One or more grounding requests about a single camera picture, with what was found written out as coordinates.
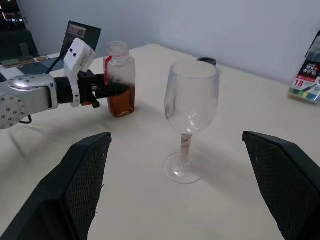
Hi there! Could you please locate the red liquid plastic bottle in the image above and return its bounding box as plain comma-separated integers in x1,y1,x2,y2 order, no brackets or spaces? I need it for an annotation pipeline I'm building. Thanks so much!
103,40,137,119

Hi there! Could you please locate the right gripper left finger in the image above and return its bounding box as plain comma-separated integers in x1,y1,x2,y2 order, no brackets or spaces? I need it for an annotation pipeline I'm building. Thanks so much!
0,132,112,240

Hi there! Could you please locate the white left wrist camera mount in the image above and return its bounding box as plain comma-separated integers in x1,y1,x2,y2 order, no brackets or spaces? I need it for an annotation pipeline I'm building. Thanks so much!
62,37,97,109

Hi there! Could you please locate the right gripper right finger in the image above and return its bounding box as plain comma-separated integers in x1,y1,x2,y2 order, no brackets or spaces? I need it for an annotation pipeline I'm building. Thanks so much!
241,130,320,240

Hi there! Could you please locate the clear wine glass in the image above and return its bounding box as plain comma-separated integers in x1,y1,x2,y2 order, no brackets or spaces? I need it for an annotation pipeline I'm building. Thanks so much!
163,60,221,186

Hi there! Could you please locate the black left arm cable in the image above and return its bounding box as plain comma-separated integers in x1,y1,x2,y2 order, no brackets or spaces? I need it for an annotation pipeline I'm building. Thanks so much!
19,46,70,125

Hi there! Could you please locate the marker pen pack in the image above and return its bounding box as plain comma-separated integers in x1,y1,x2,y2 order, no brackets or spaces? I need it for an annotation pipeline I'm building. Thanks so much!
287,29,320,106

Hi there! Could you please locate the dark laptop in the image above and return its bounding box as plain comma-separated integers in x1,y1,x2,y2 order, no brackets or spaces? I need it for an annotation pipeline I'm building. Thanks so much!
59,20,102,65

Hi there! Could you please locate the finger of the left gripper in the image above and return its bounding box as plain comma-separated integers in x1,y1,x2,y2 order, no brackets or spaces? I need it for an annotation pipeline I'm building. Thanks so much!
95,83,131,99

